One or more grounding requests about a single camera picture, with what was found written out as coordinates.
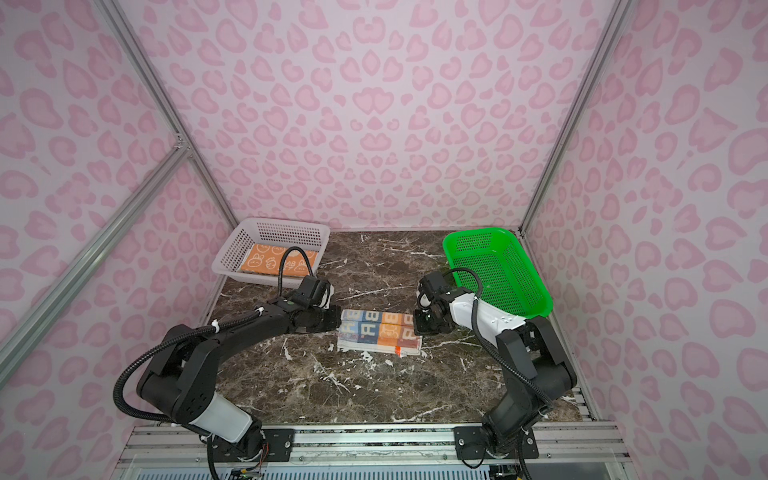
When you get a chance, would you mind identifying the pale blue patterned towel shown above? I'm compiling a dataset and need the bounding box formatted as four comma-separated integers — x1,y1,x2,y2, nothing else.
337,309,422,357

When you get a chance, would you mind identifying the orange bunny towel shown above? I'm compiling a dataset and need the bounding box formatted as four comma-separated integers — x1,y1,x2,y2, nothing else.
239,244,308,278

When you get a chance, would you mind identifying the green plastic basket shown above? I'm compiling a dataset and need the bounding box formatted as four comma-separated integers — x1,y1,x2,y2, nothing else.
443,228,553,319

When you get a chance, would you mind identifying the white plastic basket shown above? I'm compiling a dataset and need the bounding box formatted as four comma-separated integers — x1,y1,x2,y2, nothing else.
212,218,330,288

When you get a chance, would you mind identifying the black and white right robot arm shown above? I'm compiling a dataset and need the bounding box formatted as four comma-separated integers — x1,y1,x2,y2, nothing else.
414,267,577,455

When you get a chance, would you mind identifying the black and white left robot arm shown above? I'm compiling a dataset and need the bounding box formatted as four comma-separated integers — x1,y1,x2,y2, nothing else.
137,276,341,457

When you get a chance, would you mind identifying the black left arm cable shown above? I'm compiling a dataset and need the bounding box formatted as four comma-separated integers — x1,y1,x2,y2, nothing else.
112,245,316,422

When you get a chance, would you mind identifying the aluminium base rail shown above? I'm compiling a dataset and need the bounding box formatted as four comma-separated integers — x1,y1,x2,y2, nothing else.
111,421,638,479

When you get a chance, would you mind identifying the aluminium diagonal frame bar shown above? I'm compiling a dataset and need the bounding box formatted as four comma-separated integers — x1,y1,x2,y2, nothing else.
1,141,188,385

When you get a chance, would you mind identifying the aluminium frame corner post left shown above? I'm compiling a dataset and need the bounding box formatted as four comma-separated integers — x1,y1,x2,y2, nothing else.
94,0,239,229

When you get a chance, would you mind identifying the aluminium frame corner post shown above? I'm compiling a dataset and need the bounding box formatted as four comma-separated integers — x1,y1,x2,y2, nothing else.
94,0,239,229
518,0,637,238

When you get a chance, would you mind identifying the aluminium frame corner post right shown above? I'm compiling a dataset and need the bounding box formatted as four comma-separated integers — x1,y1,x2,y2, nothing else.
518,0,637,238

